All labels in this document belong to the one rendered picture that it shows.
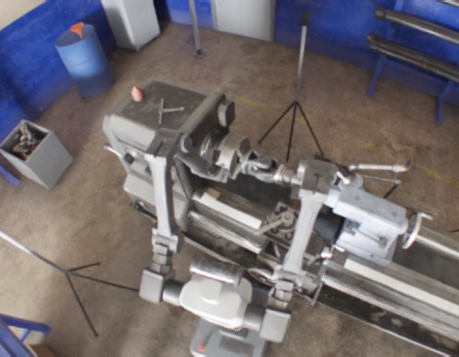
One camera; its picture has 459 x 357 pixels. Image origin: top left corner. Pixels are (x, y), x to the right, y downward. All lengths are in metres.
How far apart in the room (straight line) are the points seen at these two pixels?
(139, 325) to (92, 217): 1.21
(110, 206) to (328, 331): 2.36
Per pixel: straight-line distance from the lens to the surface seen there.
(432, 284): 1.96
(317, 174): 0.80
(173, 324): 2.54
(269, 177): 1.61
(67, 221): 3.31
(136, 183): 2.10
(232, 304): 0.99
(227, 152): 1.60
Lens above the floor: 2.45
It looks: 57 degrees down
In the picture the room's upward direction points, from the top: 4 degrees counter-clockwise
